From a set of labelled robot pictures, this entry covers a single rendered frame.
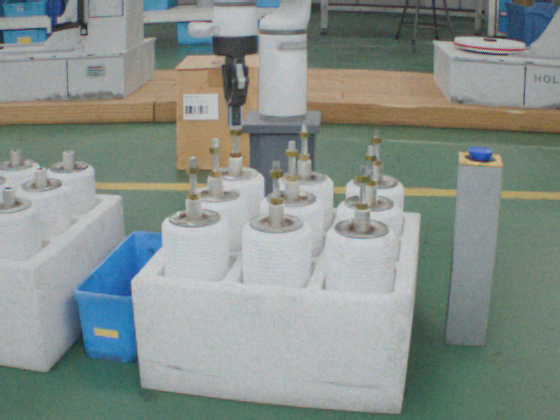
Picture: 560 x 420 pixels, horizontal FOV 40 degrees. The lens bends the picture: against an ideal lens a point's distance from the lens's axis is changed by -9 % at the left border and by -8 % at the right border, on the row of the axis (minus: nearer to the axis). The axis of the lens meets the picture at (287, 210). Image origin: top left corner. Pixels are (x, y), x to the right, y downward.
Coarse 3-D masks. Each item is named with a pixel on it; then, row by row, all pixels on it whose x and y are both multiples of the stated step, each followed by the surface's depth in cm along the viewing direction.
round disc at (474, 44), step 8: (456, 40) 317; (464, 40) 314; (472, 40) 316; (480, 40) 318; (488, 40) 315; (496, 40) 316; (504, 40) 324; (512, 40) 325; (464, 48) 311; (472, 48) 308; (480, 48) 306; (488, 48) 305; (496, 48) 304; (504, 48) 304; (512, 48) 305; (520, 48) 308
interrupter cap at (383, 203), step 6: (348, 198) 126; (354, 198) 126; (378, 198) 126; (384, 198) 126; (348, 204) 123; (354, 204) 123; (378, 204) 124; (384, 204) 123; (390, 204) 123; (372, 210) 121; (378, 210) 121; (384, 210) 121
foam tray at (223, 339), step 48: (144, 288) 114; (192, 288) 112; (240, 288) 112; (288, 288) 112; (144, 336) 116; (192, 336) 115; (240, 336) 113; (288, 336) 112; (336, 336) 110; (384, 336) 109; (144, 384) 119; (192, 384) 117; (240, 384) 116; (288, 384) 114; (336, 384) 113; (384, 384) 111
